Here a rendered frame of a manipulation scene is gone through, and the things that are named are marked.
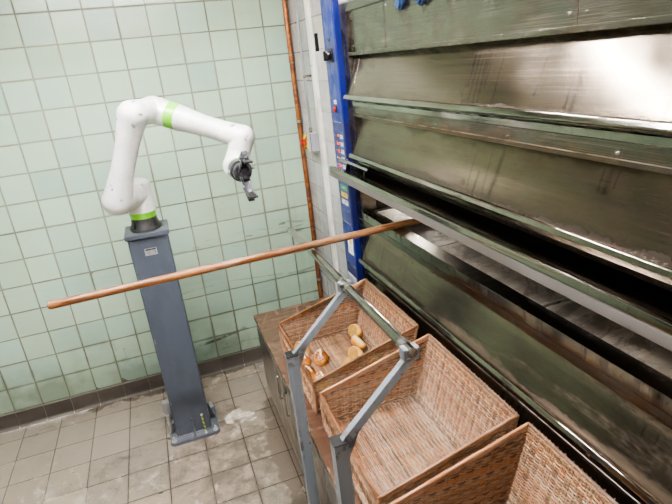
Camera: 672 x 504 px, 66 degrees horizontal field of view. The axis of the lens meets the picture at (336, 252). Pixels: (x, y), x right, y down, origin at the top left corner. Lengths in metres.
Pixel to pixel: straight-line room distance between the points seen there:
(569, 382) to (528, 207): 0.47
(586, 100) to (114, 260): 2.71
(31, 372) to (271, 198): 1.76
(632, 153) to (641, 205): 0.11
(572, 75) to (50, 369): 3.18
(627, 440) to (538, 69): 0.88
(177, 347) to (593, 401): 2.05
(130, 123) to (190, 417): 1.61
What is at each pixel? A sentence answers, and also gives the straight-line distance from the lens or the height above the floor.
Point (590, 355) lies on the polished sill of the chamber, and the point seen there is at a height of 1.17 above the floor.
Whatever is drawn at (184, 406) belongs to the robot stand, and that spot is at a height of 0.20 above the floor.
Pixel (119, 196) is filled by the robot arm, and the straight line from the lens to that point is 2.48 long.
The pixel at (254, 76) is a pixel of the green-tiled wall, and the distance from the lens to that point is 3.21.
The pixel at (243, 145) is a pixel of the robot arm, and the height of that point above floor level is 1.58.
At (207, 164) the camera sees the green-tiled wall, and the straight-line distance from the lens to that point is 3.21.
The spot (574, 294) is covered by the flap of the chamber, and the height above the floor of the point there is 1.40.
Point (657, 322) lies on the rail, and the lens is 1.03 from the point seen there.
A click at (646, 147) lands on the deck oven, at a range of 1.17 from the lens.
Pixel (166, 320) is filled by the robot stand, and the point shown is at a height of 0.73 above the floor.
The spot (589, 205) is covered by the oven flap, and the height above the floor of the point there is 1.53.
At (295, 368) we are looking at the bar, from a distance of 1.85.
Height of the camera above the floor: 1.90
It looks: 21 degrees down
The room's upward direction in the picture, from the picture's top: 6 degrees counter-clockwise
